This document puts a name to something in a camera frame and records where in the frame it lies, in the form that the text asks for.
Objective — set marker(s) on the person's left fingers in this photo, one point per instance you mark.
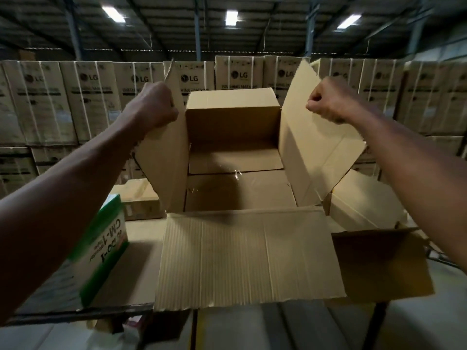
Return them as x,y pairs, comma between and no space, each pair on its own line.
170,105

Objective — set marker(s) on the person's right hand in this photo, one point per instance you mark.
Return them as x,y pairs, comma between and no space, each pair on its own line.
337,100

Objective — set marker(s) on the stack of large appliance cartons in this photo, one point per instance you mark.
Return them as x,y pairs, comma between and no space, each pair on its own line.
73,102

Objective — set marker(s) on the black metal table frame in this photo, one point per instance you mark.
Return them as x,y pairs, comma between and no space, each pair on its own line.
377,326

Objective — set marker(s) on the small closed cardboard box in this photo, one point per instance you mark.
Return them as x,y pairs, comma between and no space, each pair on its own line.
140,200

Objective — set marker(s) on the person's right fingers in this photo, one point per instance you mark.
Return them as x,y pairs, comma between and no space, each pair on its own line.
316,103

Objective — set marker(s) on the person's left hand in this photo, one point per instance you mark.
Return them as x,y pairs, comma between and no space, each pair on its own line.
155,105

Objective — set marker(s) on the brown flat cardboard sheet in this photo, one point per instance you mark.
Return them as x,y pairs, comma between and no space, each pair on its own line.
383,266

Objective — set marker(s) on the brown cardboard box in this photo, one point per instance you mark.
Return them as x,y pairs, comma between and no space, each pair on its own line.
248,251

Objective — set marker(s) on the white plastic bag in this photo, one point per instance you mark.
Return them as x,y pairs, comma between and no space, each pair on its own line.
109,337

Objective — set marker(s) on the rectangular ceiling light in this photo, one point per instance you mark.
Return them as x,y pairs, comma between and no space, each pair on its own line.
113,14
348,21
231,17

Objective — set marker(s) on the green and white carton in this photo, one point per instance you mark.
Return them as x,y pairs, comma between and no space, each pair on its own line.
105,247

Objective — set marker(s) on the blue steel column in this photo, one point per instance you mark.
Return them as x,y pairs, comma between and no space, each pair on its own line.
197,29
311,29
417,29
73,29

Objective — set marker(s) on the pale flat cardboard piece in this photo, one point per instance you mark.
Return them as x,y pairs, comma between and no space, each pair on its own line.
365,204

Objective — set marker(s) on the person's left forearm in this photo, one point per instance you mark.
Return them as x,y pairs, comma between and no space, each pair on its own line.
62,200

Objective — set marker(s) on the person's right forearm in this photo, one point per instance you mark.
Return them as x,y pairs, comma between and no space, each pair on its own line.
419,171

